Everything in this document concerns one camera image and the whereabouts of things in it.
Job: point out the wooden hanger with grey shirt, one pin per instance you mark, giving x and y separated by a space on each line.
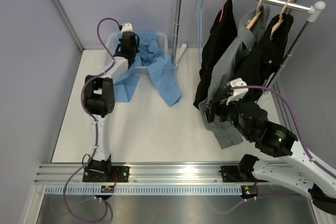
255 17

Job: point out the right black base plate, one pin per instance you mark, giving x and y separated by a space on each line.
230 174

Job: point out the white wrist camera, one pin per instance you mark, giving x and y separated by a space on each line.
125 27
236 89

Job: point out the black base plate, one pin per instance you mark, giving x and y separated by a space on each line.
230 174
120 173

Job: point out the pink wire hanger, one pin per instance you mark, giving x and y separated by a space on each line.
224 1

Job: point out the black shirt on wooden hanger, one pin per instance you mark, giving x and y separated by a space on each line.
267 54

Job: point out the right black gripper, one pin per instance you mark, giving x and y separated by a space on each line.
216 106

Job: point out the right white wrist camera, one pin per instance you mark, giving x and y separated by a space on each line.
236 89

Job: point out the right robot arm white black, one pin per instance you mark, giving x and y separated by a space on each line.
309 179

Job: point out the white plastic basket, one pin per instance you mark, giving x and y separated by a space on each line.
113 41

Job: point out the black shirt on pink hanger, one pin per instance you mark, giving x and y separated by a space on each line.
222 34

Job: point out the light blue shirt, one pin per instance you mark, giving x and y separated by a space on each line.
160 69

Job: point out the blue wire hanger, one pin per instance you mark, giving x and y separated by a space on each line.
200 27

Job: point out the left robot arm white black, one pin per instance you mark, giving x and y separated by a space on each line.
98 99

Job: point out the metal clothes rack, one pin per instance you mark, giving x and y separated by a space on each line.
312 11

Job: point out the white slotted cable duct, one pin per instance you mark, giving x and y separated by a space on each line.
152 190

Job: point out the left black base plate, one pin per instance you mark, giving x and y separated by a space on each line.
120 173

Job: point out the wooden hanger with black shirt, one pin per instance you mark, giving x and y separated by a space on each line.
280 20

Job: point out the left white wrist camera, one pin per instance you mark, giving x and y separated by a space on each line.
125 27

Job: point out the aluminium mounting rail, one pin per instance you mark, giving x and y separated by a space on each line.
142 173

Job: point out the grey shirt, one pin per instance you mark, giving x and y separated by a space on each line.
223 71

